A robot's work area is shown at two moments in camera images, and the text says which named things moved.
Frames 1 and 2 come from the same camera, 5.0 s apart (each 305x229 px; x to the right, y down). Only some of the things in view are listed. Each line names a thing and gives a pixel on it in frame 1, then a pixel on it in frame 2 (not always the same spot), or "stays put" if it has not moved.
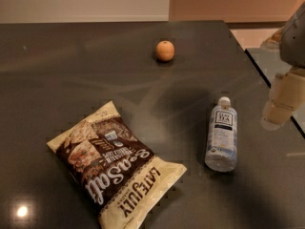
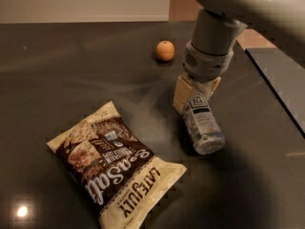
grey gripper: x=294 y=42 to x=206 y=65
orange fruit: x=165 y=51 stays put
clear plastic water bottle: x=221 y=153 to x=202 y=126
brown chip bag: x=117 y=174 stays put
